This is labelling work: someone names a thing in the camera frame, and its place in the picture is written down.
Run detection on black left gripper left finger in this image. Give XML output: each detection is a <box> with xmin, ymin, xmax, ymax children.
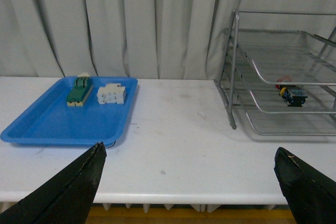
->
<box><xmin>1</xmin><ymin>142</ymin><xmax>107</xmax><ymax>223</ymax></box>

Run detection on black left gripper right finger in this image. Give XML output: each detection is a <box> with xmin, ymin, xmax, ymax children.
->
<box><xmin>274</xmin><ymin>147</ymin><xmax>335</xmax><ymax>223</ymax></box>

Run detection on red emergency stop button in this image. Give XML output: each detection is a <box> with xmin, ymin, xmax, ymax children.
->
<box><xmin>275</xmin><ymin>84</ymin><xmax>308</xmax><ymax>107</ymax></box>

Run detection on silver mesh tray rack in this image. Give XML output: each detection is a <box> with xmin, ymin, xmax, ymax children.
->
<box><xmin>215</xmin><ymin>9</ymin><xmax>335</xmax><ymax>136</ymax></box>

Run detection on blue plastic tray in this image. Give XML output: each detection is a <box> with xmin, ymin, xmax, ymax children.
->
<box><xmin>1</xmin><ymin>77</ymin><xmax>138</xmax><ymax>147</ymax></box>

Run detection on white terminal block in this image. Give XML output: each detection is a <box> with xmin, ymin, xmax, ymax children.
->
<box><xmin>97</xmin><ymin>83</ymin><xmax>126</xmax><ymax>104</ymax></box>

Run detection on grey curtain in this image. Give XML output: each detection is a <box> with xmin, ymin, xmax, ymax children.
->
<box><xmin>1</xmin><ymin>0</ymin><xmax>335</xmax><ymax>79</ymax></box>

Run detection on green knife switch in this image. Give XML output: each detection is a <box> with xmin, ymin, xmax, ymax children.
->
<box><xmin>66</xmin><ymin>73</ymin><xmax>94</xmax><ymax>106</ymax></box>

